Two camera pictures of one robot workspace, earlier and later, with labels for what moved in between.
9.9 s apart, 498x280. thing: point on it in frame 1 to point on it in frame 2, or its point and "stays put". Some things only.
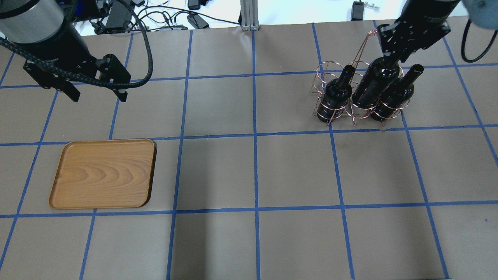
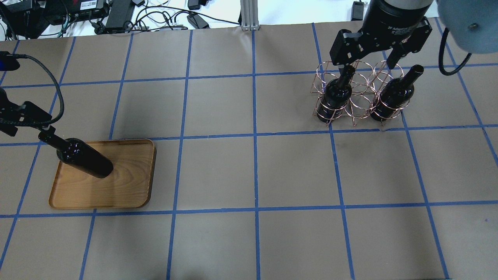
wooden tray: x=104 y=174 stays put
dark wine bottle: x=380 y=73 to x=79 y=154
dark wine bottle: x=399 y=94 stays put
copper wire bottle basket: x=358 y=90 stays put
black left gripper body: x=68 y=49 to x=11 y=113
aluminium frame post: x=249 y=15 stays put
